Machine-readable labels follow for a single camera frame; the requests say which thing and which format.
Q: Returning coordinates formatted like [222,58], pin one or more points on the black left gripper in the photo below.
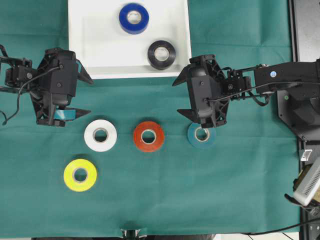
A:
[54,91]

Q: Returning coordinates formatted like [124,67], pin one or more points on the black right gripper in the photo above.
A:
[204,80]

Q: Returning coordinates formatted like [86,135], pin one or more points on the black tape roll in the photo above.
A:
[161,54]

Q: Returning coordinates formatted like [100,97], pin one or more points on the white tape roll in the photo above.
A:
[90,133]

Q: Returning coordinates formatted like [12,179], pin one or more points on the blue tape roll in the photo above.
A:
[133,28]

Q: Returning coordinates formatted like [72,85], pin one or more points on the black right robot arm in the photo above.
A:
[261,81]

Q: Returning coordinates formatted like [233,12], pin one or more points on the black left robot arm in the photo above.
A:
[20,76]

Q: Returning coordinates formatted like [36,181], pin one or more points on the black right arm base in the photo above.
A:
[302,117]

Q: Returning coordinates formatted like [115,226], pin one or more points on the teal tape roll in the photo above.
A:
[201,138]

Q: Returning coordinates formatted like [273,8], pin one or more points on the red tape roll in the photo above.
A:
[148,126]

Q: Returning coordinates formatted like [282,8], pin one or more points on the yellow tape roll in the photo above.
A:
[69,175]

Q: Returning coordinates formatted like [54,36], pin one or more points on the white plastic tray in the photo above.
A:
[108,52]

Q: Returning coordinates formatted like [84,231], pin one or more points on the grey perforated box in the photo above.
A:
[309,185]

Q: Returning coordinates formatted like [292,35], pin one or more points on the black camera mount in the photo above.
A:
[130,234]

